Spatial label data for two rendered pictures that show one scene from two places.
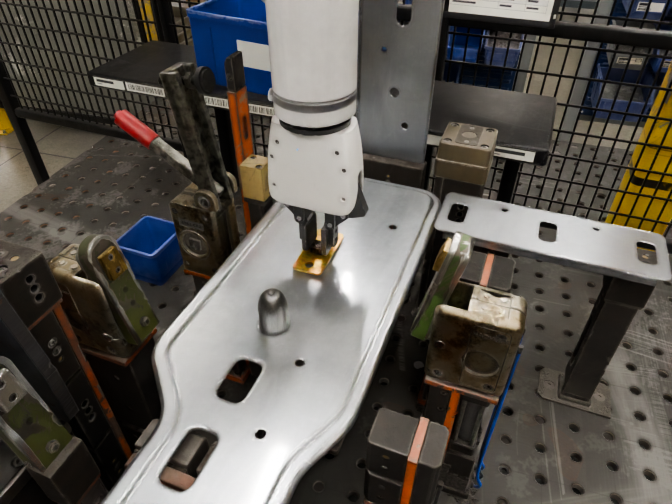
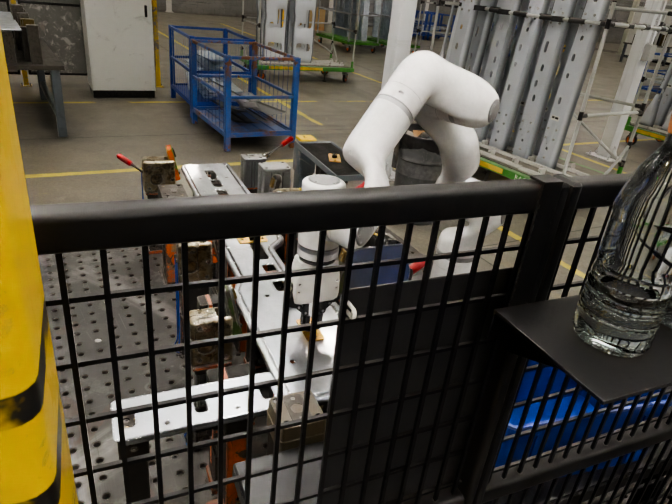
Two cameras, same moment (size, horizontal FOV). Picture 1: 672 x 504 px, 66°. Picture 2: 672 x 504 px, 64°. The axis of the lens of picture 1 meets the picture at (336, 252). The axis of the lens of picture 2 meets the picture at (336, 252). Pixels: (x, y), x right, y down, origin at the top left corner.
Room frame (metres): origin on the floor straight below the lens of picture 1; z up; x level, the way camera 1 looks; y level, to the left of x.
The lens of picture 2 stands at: (1.19, -0.68, 1.69)
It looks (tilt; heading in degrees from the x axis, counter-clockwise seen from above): 26 degrees down; 133
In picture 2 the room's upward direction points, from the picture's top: 6 degrees clockwise
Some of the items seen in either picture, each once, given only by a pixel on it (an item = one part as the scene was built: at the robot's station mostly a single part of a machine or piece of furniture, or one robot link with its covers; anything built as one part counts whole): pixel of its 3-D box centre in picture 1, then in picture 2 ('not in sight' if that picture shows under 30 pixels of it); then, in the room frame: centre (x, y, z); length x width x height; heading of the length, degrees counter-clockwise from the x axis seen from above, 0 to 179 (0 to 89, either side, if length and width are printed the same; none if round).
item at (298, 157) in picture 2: not in sight; (301, 197); (-0.27, 0.68, 0.92); 0.08 x 0.08 x 0.44; 69
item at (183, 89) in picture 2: not in sight; (210, 70); (-5.21, 3.45, 0.47); 1.20 x 0.80 x 0.95; 162
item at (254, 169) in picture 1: (267, 263); not in sight; (0.62, 0.11, 0.88); 0.04 x 0.04 x 0.36; 69
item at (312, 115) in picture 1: (312, 100); (319, 248); (0.50, 0.02, 1.20); 0.09 x 0.08 x 0.03; 69
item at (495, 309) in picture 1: (458, 402); (209, 378); (0.37, -0.15, 0.87); 0.12 x 0.09 x 0.35; 69
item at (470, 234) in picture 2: not in sight; (474, 221); (0.48, 0.67, 1.10); 0.19 x 0.12 x 0.24; 4
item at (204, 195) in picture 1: (205, 200); not in sight; (0.53, 0.16, 1.06); 0.03 x 0.01 x 0.03; 69
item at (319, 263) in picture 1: (318, 248); (310, 327); (0.50, 0.02, 1.01); 0.08 x 0.04 x 0.01; 159
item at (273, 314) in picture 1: (273, 313); not in sight; (0.38, 0.07, 1.02); 0.03 x 0.03 x 0.07
